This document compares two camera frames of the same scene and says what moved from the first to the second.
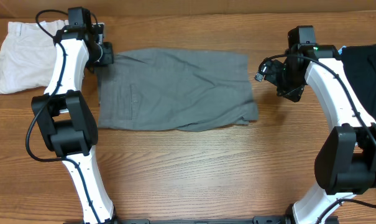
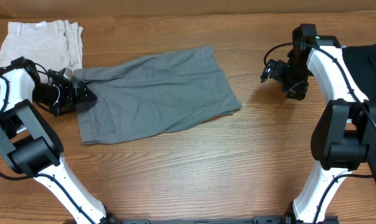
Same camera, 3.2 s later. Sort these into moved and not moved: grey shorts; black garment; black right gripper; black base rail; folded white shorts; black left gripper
Moved: black left gripper; grey shorts
Not moved: black right gripper; black base rail; black garment; folded white shorts
